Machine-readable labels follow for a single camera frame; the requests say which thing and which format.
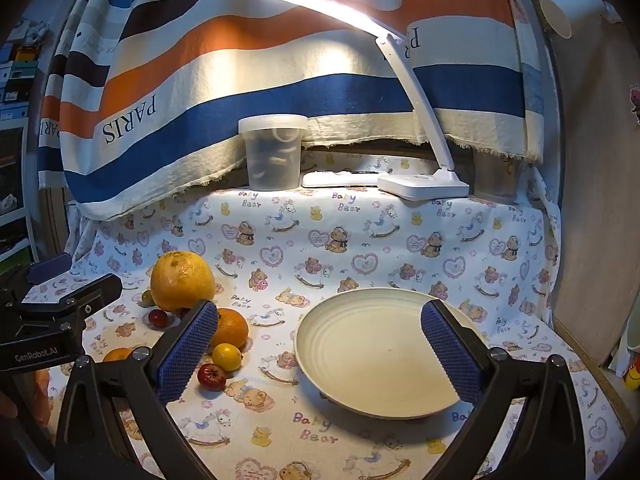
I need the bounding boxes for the bear printed cloth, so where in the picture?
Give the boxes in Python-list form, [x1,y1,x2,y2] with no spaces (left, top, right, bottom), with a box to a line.
[45,152,631,480]

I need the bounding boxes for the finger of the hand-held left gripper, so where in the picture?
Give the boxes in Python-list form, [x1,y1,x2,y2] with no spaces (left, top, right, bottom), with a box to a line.
[20,274,123,318]
[25,252,73,283]

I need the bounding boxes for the translucent plastic cup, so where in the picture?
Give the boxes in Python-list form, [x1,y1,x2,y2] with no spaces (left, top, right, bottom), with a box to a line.
[472,152,521,205]

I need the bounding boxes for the white cone lamp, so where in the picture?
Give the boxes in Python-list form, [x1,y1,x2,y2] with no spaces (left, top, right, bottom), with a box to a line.
[539,0,623,40]

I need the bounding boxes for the white desk lamp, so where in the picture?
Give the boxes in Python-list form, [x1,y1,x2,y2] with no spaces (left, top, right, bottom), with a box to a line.
[235,0,471,203]

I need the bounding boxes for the striped cloth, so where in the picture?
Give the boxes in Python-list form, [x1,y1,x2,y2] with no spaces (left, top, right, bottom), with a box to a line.
[37,0,546,221]

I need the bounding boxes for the person's left hand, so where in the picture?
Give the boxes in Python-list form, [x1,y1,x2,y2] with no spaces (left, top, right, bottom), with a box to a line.
[30,367,53,428]

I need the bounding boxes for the white remote control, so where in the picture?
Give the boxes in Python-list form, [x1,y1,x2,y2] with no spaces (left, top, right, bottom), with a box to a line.
[301,170,386,188]

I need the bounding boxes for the round wooden board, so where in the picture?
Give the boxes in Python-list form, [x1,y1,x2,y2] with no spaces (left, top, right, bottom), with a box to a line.
[530,0,640,376]

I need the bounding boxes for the yellow toy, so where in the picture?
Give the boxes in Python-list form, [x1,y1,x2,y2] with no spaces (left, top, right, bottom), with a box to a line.
[622,350,640,392]

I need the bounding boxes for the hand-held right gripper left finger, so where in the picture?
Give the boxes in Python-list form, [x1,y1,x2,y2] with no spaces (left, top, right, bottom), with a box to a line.
[54,299,221,480]

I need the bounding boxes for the large yellow grapefruit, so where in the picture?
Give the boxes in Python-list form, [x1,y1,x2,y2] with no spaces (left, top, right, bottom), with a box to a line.
[150,251,217,313]

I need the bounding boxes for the cream plate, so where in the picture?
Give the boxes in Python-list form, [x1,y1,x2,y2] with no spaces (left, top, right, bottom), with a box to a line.
[294,287,488,420]

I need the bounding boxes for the shelf of boxes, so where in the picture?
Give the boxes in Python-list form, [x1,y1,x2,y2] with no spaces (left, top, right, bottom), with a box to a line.
[0,20,51,261]

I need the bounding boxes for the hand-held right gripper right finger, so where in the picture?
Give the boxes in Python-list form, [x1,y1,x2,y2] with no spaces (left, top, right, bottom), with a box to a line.
[420,299,587,480]

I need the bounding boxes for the small yellow citrus fruit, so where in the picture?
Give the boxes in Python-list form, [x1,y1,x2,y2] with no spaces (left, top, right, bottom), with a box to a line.
[212,342,244,372]

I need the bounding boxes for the clear plastic container with lid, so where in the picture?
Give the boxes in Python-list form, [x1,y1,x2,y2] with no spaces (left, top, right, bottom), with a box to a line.
[238,114,309,192]

